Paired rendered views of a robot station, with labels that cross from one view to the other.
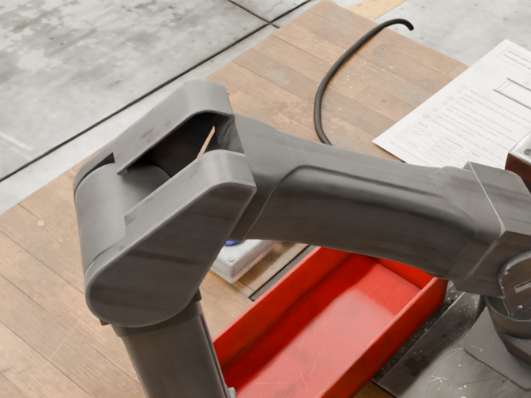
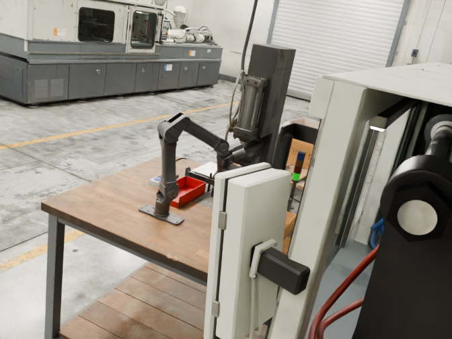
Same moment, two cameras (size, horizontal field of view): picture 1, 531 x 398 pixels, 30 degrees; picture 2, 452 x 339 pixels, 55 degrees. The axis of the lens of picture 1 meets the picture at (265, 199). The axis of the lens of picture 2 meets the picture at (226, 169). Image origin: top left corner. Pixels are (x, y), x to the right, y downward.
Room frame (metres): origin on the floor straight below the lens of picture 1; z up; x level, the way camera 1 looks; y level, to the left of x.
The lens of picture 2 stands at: (-1.25, 0.38, 1.75)
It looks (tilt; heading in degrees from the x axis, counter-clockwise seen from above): 19 degrees down; 341
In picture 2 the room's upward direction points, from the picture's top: 10 degrees clockwise
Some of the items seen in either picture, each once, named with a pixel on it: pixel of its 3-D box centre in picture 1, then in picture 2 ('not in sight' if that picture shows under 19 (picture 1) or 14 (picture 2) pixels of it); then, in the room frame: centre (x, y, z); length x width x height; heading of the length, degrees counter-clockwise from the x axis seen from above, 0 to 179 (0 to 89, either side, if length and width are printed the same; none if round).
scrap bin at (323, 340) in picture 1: (327, 325); (182, 191); (0.62, -0.06, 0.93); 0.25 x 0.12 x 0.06; 139
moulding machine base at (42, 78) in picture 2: not in sight; (131, 65); (7.65, -0.35, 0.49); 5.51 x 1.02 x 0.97; 135
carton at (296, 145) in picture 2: not in sight; (308, 142); (3.55, -2.31, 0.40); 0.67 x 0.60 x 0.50; 131
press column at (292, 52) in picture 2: not in sight; (266, 120); (0.81, -0.49, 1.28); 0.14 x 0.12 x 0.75; 49
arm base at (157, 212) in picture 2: not in sight; (162, 207); (0.41, 0.06, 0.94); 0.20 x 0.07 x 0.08; 49
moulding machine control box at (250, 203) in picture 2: not in sight; (261, 262); (-0.52, 0.01, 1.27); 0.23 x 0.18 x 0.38; 45
